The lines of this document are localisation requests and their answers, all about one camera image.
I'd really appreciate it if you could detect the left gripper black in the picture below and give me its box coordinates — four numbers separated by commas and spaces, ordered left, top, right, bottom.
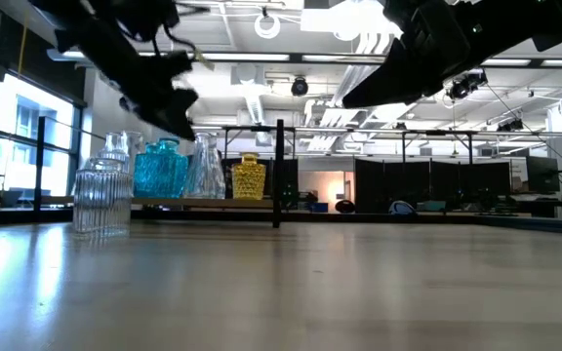
117, 51, 199, 141

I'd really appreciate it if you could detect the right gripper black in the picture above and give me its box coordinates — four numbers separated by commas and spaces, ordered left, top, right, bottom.
342, 0, 472, 109

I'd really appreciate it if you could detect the small teal glass vase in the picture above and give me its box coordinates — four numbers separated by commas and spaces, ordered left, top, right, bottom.
149, 137, 190, 199

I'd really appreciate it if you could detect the clear ribbed glass bottle vase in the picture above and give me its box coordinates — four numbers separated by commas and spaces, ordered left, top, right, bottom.
96, 132, 134, 170

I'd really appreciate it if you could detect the teal square textured glass vase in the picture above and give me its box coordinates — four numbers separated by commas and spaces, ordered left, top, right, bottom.
133, 141, 161, 199

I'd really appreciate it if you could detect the clear twisted conical glass vase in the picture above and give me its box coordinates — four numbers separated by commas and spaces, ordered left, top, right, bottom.
184, 132, 227, 200

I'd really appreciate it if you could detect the yellow diamond textured glass vase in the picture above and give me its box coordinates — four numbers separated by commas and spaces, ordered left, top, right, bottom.
230, 151, 267, 201

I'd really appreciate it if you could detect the wooden shelf board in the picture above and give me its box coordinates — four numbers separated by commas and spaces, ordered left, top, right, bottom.
41, 195, 276, 212

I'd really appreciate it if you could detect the yellow tag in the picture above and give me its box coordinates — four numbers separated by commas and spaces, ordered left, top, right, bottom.
195, 48, 217, 72

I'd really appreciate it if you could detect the black ceiling spotlight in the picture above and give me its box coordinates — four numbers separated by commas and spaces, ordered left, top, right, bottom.
290, 75, 310, 98

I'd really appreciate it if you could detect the black partition screen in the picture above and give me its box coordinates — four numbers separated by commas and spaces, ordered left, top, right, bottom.
220, 156, 300, 199
353, 158, 512, 215

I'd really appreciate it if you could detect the clear ribbed square glass vase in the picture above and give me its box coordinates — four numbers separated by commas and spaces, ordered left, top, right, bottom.
72, 158, 135, 239

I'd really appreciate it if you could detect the blue white helmet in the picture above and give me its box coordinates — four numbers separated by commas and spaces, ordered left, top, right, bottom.
388, 199, 417, 216

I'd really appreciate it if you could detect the black computer monitor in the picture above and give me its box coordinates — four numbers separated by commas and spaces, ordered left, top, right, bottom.
526, 155, 561, 194

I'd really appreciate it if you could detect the black background rig frame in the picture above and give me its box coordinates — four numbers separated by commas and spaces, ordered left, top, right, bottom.
190, 124, 562, 165

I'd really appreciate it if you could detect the black ceiling light rail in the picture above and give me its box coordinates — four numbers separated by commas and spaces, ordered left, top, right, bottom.
46, 48, 562, 69

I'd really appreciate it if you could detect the black vertical frame post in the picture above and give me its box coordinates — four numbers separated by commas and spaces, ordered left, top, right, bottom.
271, 119, 285, 229

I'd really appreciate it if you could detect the white ring lamp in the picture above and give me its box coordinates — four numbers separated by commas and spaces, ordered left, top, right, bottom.
254, 12, 282, 40

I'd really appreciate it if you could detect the black aluminium table frame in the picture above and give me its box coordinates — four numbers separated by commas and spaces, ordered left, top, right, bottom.
0, 115, 562, 238

